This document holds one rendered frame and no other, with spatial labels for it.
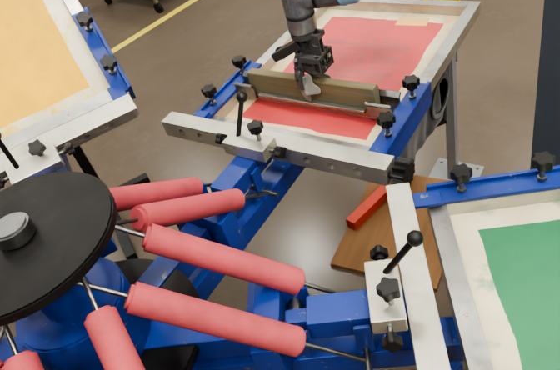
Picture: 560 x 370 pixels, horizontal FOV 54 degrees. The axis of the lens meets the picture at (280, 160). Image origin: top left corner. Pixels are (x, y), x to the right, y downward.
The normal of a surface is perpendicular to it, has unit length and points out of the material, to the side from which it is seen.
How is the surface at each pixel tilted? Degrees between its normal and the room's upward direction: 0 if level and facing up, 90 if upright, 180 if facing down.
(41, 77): 32
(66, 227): 0
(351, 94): 90
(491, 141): 0
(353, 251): 0
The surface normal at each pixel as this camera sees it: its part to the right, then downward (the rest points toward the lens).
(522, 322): -0.22, -0.74
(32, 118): 0.05, -0.37
